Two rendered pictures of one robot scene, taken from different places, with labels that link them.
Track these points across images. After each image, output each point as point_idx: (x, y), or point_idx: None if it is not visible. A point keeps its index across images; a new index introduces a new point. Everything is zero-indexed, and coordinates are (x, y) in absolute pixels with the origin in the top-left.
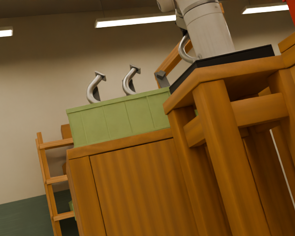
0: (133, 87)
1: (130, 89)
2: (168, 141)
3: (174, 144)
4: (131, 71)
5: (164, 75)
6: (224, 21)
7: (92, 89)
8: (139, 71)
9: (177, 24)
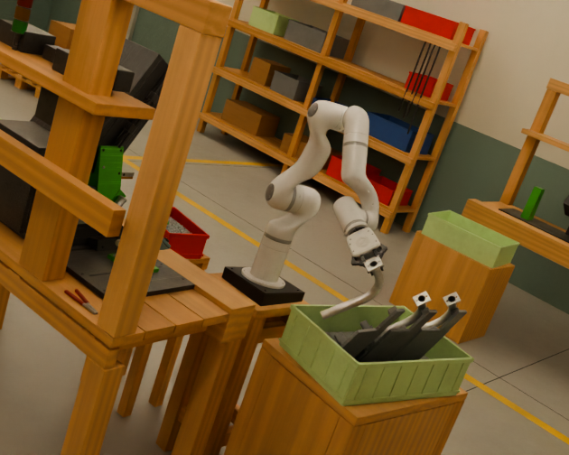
0: (417, 320)
1: (408, 317)
2: None
3: None
4: (420, 299)
5: (388, 312)
6: (258, 247)
7: (448, 310)
8: (415, 302)
9: (379, 250)
